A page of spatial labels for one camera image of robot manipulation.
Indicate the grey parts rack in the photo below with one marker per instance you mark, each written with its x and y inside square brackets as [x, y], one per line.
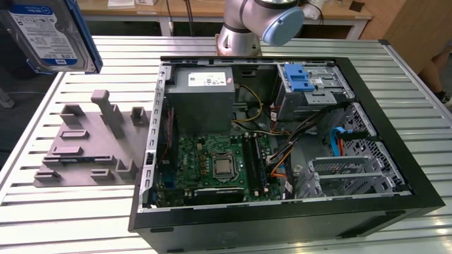
[89, 169]

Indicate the RAM stick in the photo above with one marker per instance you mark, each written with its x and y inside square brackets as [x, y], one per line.
[262, 164]
[77, 160]

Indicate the person's bare leg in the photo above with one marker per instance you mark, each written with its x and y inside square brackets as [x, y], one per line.
[438, 66]

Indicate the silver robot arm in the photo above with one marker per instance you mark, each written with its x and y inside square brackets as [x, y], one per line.
[237, 16]

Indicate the black open PC case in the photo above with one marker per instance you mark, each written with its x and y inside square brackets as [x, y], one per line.
[283, 227]

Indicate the silver CPU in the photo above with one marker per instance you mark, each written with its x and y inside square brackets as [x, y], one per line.
[225, 166]

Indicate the grey power supply unit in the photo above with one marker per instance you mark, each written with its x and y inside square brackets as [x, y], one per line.
[202, 108]

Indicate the black graphics card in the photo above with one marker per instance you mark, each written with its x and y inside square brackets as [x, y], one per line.
[219, 195]

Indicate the wooden desk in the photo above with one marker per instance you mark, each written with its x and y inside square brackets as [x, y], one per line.
[333, 12]

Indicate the CPU socket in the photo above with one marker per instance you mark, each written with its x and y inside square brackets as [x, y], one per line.
[225, 156]

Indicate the dark shoe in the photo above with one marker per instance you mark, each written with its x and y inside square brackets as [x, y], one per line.
[447, 99]

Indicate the wooden cabinet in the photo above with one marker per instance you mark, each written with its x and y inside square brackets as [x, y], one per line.
[417, 26]

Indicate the blue plastic drive latch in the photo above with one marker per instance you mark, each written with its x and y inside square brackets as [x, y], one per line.
[297, 79]

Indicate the hard disk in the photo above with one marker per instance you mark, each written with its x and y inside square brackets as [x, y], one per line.
[42, 34]

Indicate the metal disk bay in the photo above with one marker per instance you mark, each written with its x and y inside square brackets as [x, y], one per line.
[354, 159]

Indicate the metal optical drive cage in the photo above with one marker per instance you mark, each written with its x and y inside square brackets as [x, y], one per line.
[297, 105]

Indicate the green motherboard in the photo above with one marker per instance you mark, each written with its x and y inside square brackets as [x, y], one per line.
[193, 148]

